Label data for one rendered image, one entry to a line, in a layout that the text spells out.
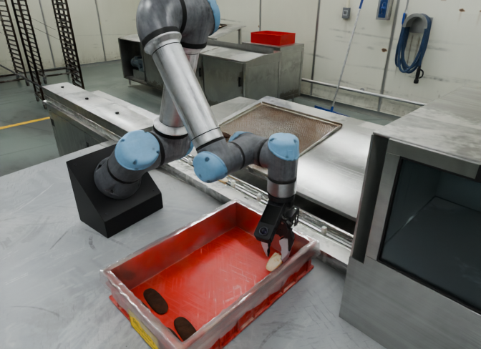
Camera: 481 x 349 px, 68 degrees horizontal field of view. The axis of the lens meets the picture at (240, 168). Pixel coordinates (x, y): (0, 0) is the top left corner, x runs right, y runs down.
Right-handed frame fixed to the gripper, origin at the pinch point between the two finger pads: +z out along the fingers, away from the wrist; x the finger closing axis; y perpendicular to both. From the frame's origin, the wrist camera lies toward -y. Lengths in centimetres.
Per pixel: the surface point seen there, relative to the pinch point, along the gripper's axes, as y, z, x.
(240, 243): 4.5, 3.9, 14.0
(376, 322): -9.3, -0.7, -29.3
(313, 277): 2.8, 4.5, -10.9
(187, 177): 27, 0, 52
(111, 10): 518, -32, 642
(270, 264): -1.9, 1.5, 0.2
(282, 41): 374, -9, 168
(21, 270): -37, 4, 62
